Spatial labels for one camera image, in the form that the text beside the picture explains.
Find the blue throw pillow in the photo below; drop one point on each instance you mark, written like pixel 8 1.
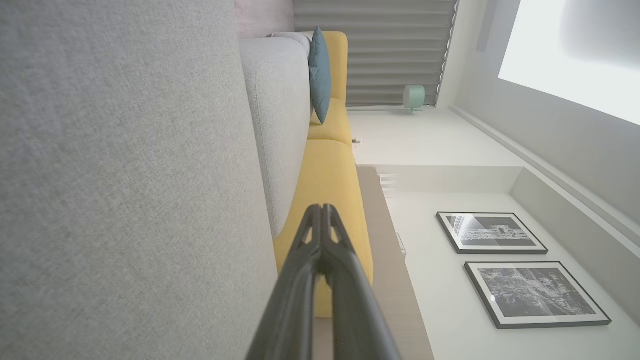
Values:
pixel 320 75

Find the white wall socket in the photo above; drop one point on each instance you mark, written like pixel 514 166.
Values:
pixel 356 140

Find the black framed building picture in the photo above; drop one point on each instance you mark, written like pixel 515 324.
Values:
pixel 492 233

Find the yellow sofa backrest cushion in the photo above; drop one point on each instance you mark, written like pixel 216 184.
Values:
pixel 330 175
pixel 339 60

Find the short grey sofa seat cushion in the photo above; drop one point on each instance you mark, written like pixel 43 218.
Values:
pixel 295 40

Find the black framed map picture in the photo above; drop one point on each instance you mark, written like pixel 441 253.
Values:
pixel 537 295

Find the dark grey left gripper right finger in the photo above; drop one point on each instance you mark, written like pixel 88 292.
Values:
pixel 355 310

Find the large grey sofa chaise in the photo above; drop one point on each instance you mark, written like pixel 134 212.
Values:
pixel 125 175

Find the long grey sofa seat cushion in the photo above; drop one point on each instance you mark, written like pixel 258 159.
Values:
pixel 280 125

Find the mint green lamp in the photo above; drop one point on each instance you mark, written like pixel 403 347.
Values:
pixel 414 97

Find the grey pleated curtain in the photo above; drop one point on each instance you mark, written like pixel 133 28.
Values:
pixel 375 50

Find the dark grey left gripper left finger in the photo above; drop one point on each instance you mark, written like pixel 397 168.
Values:
pixel 292 300

